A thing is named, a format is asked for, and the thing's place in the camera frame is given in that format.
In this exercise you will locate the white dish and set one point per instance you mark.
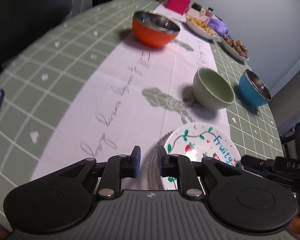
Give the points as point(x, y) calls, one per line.
point(231, 51)
point(197, 30)

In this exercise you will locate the painted white fruit plate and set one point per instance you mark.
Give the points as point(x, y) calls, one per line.
point(202, 136)

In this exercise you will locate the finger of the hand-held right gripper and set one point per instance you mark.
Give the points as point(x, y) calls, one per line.
point(257, 162)

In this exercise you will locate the white printed table runner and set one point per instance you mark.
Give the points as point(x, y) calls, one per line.
point(130, 80)

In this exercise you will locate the purple tissue pack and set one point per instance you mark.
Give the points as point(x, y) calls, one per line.
point(218, 26)

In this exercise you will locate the pink box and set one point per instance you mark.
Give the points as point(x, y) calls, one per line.
point(177, 3)

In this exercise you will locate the dark glass jar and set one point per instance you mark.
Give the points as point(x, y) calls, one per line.
point(196, 6)

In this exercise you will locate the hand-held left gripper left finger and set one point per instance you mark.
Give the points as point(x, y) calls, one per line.
point(137, 160)

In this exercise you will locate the small clear glass plate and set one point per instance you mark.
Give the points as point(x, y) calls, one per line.
point(151, 165)

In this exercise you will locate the blue steel-lined bowl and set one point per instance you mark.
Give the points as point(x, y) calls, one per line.
point(250, 92)

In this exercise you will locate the green ceramic bowl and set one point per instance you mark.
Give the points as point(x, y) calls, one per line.
point(205, 96)

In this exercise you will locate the orange steel-lined bowl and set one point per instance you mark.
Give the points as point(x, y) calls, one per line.
point(152, 32)

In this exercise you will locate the bowl of brown round food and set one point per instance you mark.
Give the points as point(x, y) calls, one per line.
point(237, 45)

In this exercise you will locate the small red label jar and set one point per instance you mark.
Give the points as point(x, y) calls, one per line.
point(209, 12)

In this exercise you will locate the white box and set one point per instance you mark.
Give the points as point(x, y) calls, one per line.
point(193, 13)

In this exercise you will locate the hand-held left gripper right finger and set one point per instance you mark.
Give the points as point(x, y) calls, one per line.
point(161, 160)

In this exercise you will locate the pile of fried snacks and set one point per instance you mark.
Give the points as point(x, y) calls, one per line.
point(200, 23)

